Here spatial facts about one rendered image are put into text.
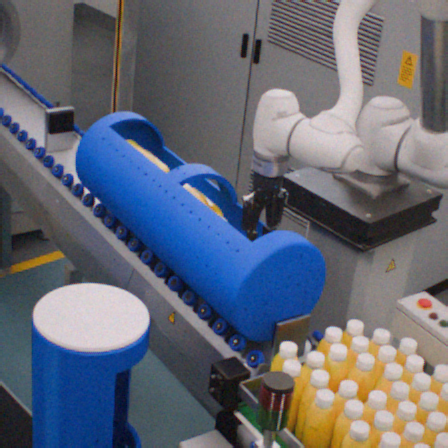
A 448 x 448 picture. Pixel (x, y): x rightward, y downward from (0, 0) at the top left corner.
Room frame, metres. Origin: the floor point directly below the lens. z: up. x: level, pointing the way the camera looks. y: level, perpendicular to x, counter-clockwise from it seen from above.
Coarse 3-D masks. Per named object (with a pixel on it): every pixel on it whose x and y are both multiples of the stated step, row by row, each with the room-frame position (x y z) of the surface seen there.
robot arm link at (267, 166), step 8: (256, 152) 2.11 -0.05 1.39; (256, 160) 2.11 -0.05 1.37; (264, 160) 2.10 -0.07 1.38; (272, 160) 2.09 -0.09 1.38; (280, 160) 2.10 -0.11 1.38; (256, 168) 2.11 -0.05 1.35; (264, 168) 2.09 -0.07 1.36; (272, 168) 2.09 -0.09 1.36; (280, 168) 2.10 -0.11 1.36; (272, 176) 2.10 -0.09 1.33
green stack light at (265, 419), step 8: (264, 408) 1.37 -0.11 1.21; (256, 416) 1.38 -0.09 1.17; (264, 416) 1.37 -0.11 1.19; (272, 416) 1.36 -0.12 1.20; (280, 416) 1.36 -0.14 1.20; (288, 416) 1.38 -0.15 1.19; (264, 424) 1.36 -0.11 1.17; (272, 424) 1.36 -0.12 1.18; (280, 424) 1.36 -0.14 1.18; (288, 424) 1.38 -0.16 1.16
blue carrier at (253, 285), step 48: (96, 144) 2.51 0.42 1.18; (144, 144) 2.70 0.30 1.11; (96, 192) 2.45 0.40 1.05; (144, 192) 2.26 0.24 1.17; (144, 240) 2.23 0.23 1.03; (192, 240) 2.05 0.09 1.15; (240, 240) 1.98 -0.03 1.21; (288, 240) 1.97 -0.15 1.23; (192, 288) 2.04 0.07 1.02; (240, 288) 1.88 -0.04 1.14; (288, 288) 1.97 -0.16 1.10
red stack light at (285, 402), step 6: (264, 390) 1.37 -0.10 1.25; (264, 396) 1.37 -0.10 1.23; (270, 396) 1.36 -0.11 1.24; (276, 396) 1.36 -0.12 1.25; (282, 396) 1.36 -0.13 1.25; (288, 396) 1.37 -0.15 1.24; (264, 402) 1.37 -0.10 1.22; (270, 402) 1.36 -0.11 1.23; (276, 402) 1.36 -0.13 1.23; (282, 402) 1.36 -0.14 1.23; (288, 402) 1.37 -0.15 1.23; (270, 408) 1.36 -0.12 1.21; (276, 408) 1.36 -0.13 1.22; (282, 408) 1.36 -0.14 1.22; (288, 408) 1.37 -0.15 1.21
